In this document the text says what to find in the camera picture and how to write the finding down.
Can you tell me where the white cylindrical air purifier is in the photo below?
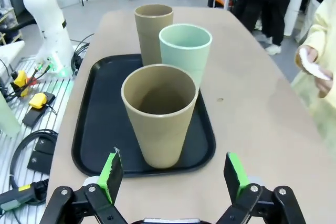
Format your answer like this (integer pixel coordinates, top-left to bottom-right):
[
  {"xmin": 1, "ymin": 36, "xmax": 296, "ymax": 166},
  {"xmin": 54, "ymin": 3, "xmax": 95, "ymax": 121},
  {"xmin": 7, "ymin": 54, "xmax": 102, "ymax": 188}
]
[{"xmin": 284, "ymin": 0, "xmax": 303, "ymax": 37}]

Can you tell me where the person's right hand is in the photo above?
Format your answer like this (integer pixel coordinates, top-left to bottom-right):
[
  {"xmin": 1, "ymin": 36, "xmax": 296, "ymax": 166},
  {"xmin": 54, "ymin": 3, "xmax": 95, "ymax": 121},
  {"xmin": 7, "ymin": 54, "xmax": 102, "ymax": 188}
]
[{"xmin": 296, "ymin": 45, "xmax": 320, "ymax": 72}]

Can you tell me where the person's left hand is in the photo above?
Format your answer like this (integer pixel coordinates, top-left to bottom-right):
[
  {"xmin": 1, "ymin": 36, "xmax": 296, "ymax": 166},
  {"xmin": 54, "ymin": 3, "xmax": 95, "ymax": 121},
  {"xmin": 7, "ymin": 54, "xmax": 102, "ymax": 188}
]
[{"xmin": 314, "ymin": 69, "xmax": 334, "ymax": 99}]

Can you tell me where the black flat mounting plate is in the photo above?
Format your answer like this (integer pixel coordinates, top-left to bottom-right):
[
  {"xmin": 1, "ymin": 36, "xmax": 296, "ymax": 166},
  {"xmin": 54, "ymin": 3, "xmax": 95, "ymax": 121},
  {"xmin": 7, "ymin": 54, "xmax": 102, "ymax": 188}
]
[{"xmin": 22, "ymin": 92, "xmax": 56, "ymax": 130}]

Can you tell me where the black cable bundle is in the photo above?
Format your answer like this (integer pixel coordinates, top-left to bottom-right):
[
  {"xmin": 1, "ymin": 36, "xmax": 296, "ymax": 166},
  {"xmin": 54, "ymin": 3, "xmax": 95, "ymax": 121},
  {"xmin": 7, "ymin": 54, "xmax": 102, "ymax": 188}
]
[{"xmin": 70, "ymin": 33, "xmax": 96, "ymax": 78}]

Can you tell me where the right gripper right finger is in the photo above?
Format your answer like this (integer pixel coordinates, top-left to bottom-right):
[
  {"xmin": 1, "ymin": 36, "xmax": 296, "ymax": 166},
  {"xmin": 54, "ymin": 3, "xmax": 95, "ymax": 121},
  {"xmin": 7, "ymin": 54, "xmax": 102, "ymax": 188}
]
[{"xmin": 217, "ymin": 152, "xmax": 307, "ymax": 224}]

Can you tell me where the slotted aluminium base plate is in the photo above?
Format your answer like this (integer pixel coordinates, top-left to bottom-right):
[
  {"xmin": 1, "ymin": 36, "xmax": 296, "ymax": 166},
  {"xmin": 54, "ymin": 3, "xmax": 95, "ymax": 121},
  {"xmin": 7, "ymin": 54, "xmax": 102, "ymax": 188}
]
[{"xmin": 0, "ymin": 42, "xmax": 75, "ymax": 224}]

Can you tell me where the grey yellow handheld controller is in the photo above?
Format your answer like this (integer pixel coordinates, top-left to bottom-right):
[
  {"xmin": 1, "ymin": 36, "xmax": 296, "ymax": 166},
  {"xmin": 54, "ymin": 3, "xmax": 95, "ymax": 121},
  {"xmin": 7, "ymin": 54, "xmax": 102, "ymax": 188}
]
[{"xmin": 0, "ymin": 178, "xmax": 50, "ymax": 212}]

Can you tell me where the black angle bracket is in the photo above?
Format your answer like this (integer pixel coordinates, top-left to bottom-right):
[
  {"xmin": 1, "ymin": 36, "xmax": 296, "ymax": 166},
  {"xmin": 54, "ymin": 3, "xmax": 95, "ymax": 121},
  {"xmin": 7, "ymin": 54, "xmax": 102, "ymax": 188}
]
[{"xmin": 27, "ymin": 138, "xmax": 57, "ymax": 175}]

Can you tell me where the person's right forearm yellow sleeve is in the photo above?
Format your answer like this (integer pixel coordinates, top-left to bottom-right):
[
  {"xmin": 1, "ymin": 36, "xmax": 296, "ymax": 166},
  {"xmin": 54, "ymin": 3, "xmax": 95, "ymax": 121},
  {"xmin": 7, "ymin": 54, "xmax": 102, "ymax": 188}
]
[{"xmin": 304, "ymin": 0, "xmax": 336, "ymax": 51}]

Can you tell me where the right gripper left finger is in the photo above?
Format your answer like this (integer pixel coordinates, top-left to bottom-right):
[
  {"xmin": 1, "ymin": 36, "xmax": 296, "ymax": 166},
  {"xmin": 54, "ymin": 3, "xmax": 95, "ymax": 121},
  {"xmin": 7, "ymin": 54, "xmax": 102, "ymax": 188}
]
[{"xmin": 45, "ymin": 147, "xmax": 132, "ymax": 224}]

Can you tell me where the tall brown paper cup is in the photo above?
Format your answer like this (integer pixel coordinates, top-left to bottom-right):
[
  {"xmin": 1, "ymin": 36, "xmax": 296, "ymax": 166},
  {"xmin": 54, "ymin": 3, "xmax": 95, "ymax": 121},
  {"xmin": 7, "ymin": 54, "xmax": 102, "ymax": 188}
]
[
  {"xmin": 120, "ymin": 63, "xmax": 198, "ymax": 169},
  {"xmin": 134, "ymin": 4, "xmax": 174, "ymax": 67}
]

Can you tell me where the tall mint green cup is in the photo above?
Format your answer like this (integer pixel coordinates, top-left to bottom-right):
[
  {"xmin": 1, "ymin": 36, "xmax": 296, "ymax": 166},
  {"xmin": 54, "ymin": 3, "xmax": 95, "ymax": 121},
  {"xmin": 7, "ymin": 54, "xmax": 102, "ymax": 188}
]
[{"xmin": 159, "ymin": 24, "xmax": 213, "ymax": 88}]

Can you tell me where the black plastic serving tray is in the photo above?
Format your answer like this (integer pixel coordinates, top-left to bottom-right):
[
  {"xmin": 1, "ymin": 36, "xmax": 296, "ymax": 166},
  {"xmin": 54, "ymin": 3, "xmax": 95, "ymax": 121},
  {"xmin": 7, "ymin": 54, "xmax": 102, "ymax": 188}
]
[{"xmin": 71, "ymin": 54, "xmax": 216, "ymax": 178}]

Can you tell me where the bystander in black trousers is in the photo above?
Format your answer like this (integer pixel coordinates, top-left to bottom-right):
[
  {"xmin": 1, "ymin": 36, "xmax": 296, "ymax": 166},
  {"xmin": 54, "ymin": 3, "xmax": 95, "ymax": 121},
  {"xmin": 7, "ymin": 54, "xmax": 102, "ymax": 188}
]
[{"xmin": 230, "ymin": 0, "xmax": 292, "ymax": 56}]

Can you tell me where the person in yellow shirt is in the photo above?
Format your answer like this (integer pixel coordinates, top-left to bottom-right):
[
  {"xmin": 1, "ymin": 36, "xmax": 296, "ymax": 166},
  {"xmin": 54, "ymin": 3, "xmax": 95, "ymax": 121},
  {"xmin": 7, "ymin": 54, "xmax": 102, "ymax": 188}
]
[{"xmin": 290, "ymin": 0, "xmax": 336, "ymax": 154}]

